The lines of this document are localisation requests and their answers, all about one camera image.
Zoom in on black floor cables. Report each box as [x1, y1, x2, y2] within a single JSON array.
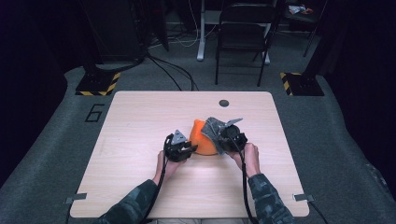
[[146, 52, 200, 91]]

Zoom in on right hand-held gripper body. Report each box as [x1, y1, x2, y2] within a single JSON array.
[[219, 117, 248, 153]]

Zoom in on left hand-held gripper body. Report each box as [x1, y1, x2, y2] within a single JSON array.
[[163, 129, 191, 163]]

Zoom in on grey tape tab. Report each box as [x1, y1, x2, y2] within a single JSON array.
[[292, 193, 316, 203], [64, 192, 88, 205]]

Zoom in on hand-held gripper cable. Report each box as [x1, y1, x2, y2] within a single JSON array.
[[232, 136, 260, 224], [139, 133, 174, 224]]

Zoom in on orange plush toy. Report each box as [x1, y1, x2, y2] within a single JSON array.
[[189, 119, 220, 157]]

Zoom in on black folding chair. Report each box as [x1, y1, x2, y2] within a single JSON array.
[[214, 2, 281, 88]]

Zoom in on person's left hand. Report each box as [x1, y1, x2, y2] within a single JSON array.
[[152, 150, 188, 187]]

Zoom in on dark cabinet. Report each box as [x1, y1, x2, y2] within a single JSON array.
[[82, 0, 148, 63]]

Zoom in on left hand-held gripper cable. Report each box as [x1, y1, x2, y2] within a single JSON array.
[[139, 133, 174, 224]]

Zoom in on right hand-held gripper cable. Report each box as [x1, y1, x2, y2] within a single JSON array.
[[232, 136, 260, 224]]

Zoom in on white desk leg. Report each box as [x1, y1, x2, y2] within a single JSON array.
[[196, 0, 207, 62]]

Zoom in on thin black table cable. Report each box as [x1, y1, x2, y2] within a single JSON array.
[[307, 200, 330, 224]]

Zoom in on person's right hand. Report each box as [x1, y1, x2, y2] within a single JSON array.
[[229, 143, 262, 178]]

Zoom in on white floor cable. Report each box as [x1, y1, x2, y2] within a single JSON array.
[[174, 0, 219, 49]]

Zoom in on white and orange clutter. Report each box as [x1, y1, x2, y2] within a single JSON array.
[[288, 4, 314, 16]]

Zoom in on striped black stand base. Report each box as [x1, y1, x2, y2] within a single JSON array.
[[75, 71, 121, 97], [279, 72, 325, 97]]

